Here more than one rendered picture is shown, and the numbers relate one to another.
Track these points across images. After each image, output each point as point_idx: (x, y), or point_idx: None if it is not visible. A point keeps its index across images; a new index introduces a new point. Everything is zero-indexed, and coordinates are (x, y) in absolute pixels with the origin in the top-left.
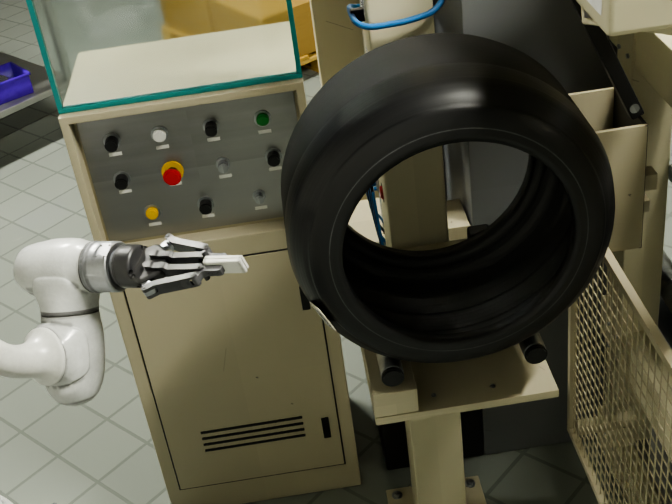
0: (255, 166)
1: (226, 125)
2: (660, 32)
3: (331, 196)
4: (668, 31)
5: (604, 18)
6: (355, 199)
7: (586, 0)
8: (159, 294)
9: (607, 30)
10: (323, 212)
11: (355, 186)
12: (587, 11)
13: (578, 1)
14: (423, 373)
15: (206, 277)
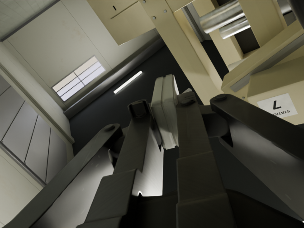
0: None
1: None
2: (292, 36)
3: (300, 21)
4: (282, 45)
5: (253, 102)
6: (289, 5)
7: (279, 94)
8: (10, 223)
9: (248, 99)
10: (291, 3)
11: (298, 20)
12: (276, 91)
13: (292, 86)
14: None
15: (135, 115)
